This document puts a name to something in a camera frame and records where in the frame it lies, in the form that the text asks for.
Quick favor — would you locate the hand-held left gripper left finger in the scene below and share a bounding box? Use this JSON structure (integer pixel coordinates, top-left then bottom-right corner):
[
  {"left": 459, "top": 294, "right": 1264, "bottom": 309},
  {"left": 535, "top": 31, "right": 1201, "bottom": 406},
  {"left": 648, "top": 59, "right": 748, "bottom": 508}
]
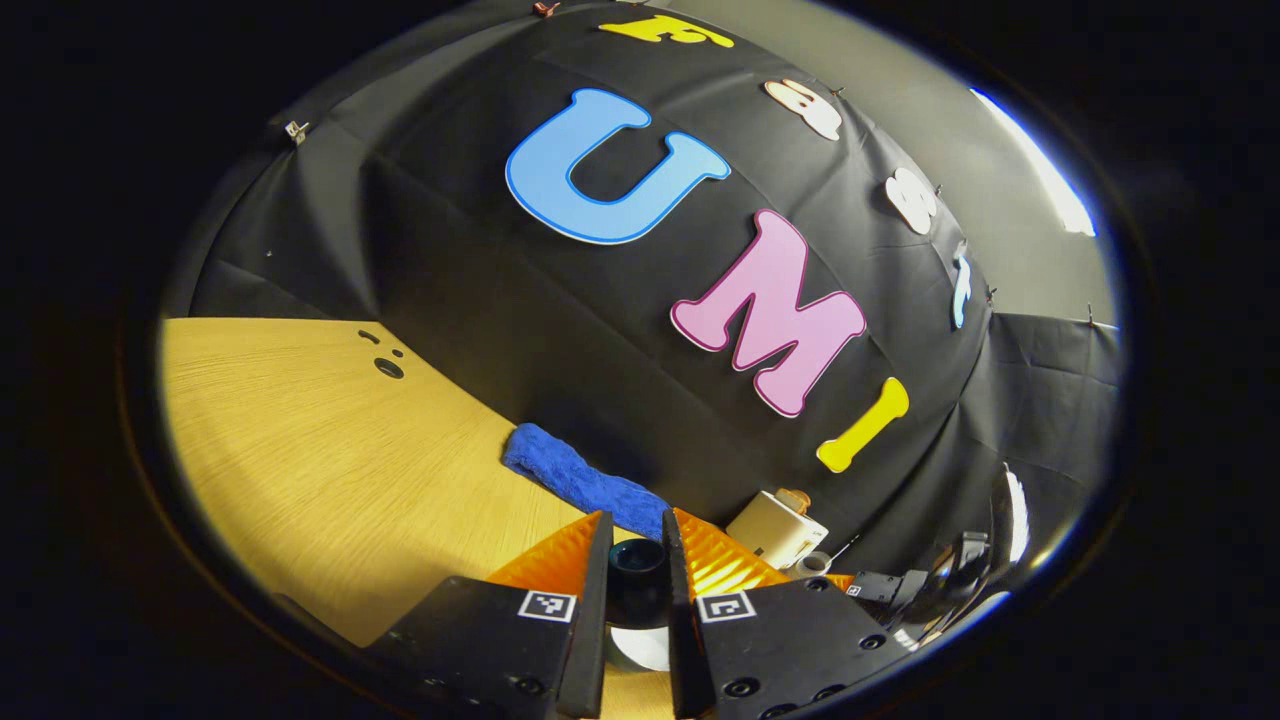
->
[{"left": 365, "top": 510, "right": 613, "bottom": 720}]

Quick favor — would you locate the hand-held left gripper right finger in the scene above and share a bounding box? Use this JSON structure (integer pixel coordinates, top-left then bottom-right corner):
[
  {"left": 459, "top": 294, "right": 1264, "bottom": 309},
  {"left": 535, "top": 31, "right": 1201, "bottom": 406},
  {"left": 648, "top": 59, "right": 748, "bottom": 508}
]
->
[{"left": 662, "top": 507, "right": 901, "bottom": 720}]

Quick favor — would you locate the dark teal teacup lid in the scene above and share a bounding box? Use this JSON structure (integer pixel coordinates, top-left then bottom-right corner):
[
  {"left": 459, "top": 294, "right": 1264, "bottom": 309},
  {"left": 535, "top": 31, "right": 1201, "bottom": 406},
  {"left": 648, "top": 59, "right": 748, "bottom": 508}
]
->
[{"left": 606, "top": 538, "right": 669, "bottom": 631}]

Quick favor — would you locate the white teacup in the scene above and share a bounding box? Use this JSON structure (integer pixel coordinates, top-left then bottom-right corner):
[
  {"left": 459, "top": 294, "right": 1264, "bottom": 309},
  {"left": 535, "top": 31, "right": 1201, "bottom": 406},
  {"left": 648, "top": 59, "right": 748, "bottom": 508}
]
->
[{"left": 605, "top": 625, "right": 673, "bottom": 673}]

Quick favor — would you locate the white toaster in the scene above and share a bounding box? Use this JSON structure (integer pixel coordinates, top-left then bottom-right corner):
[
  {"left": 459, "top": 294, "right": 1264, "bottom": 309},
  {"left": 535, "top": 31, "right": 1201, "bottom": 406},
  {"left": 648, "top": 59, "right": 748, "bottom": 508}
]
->
[{"left": 725, "top": 488, "right": 829, "bottom": 571}]

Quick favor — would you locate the blue towel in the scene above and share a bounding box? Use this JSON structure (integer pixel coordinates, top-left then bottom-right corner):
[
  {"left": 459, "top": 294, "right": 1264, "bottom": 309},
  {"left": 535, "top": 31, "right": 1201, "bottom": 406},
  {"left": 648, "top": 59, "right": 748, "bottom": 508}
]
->
[{"left": 502, "top": 422, "right": 673, "bottom": 541}]

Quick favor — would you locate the black backdrop cloth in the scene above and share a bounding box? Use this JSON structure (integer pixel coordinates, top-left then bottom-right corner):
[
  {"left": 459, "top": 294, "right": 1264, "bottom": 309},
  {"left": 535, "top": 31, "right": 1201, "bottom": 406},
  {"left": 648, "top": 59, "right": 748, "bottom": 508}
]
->
[{"left": 165, "top": 0, "right": 1121, "bottom": 591}]

